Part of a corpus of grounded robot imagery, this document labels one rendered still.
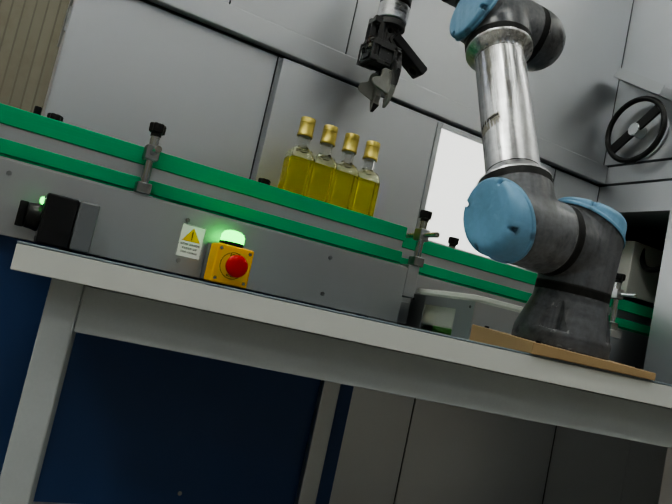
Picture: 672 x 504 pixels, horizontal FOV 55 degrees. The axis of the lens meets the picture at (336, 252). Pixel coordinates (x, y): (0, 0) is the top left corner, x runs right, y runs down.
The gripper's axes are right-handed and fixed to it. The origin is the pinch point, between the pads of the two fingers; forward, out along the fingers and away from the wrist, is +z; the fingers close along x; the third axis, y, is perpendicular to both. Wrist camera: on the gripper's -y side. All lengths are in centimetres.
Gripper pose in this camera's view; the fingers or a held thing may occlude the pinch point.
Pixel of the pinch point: (381, 105)
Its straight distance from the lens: 159.9
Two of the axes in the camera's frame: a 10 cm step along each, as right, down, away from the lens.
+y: -8.7, -2.3, -4.3
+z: -2.1, 9.7, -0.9
